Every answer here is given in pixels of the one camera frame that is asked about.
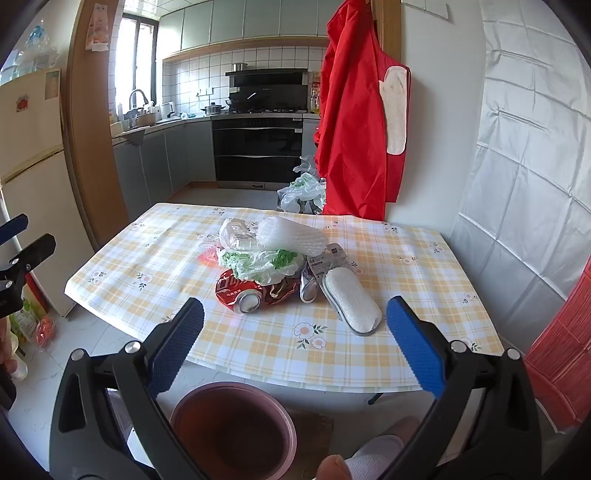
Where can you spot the clear plastic bottles pack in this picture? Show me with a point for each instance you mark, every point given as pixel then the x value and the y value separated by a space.
pixel 37 41

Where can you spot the black wok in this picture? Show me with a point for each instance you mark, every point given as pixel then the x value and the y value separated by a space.
pixel 233 100

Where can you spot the brown cardboard sheet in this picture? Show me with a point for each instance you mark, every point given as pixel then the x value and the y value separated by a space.
pixel 318 434

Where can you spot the person's right leg white pants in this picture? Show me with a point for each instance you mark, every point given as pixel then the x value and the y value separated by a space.
pixel 378 452

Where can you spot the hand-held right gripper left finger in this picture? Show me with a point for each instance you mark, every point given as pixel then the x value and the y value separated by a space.
pixel 178 346

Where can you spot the white sponge grey rim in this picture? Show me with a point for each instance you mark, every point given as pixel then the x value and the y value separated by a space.
pixel 353 304

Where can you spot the printed paper sheet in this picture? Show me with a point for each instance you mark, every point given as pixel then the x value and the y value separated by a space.
pixel 97 27

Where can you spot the white foam net sleeve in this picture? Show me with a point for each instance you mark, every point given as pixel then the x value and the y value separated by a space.
pixel 286 235

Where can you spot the yellow cooking oil bottle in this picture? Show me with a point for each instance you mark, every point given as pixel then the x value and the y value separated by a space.
pixel 315 99

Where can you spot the green snack packet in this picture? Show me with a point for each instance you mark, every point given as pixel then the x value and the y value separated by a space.
pixel 23 321

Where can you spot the silver packet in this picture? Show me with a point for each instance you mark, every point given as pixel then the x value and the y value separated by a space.
pixel 308 288

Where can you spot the translucent plastic bag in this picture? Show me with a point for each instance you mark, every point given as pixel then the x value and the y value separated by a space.
pixel 305 167

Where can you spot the kitchen window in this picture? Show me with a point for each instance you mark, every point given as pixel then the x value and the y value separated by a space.
pixel 134 55

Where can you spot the wooden door frame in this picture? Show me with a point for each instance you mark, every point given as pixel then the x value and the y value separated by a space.
pixel 87 138

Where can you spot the small steel pot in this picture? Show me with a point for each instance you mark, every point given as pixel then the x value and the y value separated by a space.
pixel 239 67

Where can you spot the black range hood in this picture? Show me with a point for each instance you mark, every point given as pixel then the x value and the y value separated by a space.
pixel 268 87

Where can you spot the crushed red drink can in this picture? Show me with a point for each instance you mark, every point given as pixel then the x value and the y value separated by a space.
pixel 231 290

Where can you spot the white creased wall sheet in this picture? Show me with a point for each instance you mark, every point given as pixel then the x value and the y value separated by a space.
pixel 521 138

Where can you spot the steel cooking pot with lid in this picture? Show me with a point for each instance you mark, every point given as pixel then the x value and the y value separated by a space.
pixel 213 110

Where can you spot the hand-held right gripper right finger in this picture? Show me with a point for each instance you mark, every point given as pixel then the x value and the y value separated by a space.
pixel 415 346

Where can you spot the cream refrigerator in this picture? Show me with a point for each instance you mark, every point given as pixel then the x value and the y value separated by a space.
pixel 32 152

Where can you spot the black built-in oven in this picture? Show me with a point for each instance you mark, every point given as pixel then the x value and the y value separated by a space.
pixel 258 147

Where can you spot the person's left hand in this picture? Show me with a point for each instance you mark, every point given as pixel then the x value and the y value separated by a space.
pixel 3 344

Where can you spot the red hanging apron white patch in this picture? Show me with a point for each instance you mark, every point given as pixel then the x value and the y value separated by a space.
pixel 351 115

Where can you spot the grey upper kitchen cabinets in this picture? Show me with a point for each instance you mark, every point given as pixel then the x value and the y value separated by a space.
pixel 231 23

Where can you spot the brown plastic waste bin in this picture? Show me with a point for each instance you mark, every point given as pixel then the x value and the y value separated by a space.
pixel 231 429

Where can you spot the red square sticker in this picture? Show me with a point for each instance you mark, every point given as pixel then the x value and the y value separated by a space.
pixel 23 102

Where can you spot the grey kitchen counter cabinets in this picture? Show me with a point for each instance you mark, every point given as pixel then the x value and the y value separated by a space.
pixel 161 161

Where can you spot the white green plastic bag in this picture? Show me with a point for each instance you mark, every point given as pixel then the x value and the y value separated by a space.
pixel 300 189
pixel 258 265

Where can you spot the red snack wrapper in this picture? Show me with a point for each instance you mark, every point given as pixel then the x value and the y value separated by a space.
pixel 281 290

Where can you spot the yellow checked floral tablecloth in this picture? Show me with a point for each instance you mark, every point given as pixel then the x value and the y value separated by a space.
pixel 161 258

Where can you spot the black legged folding table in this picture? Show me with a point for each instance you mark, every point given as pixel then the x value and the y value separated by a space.
pixel 375 398

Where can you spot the orange snack wrapper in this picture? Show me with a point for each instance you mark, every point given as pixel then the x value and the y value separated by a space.
pixel 207 256

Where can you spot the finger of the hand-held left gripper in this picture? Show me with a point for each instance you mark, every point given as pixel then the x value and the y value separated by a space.
pixel 16 225
pixel 37 249

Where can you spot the steel kitchen faucet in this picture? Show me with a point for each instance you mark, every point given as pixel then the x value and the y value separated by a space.
pixel 137 94

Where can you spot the clear plastic container pink label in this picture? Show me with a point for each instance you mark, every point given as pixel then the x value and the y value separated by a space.
pixel 233 237

